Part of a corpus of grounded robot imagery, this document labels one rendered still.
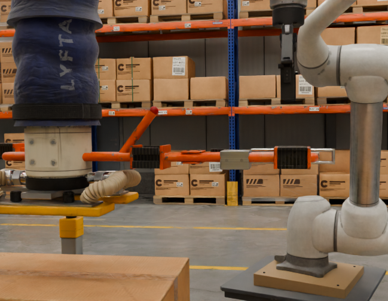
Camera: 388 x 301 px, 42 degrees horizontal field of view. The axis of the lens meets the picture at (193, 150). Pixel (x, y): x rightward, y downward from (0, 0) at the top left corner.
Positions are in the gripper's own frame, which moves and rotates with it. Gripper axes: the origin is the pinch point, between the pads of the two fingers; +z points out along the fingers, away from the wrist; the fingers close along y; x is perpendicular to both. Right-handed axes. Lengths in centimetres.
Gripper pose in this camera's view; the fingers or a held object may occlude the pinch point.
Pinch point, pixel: (288, 95)
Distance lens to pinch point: 124.4
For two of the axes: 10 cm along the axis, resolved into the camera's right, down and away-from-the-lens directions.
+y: -2.2, 0.5, -9.7
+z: 0.1, 10.0, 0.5
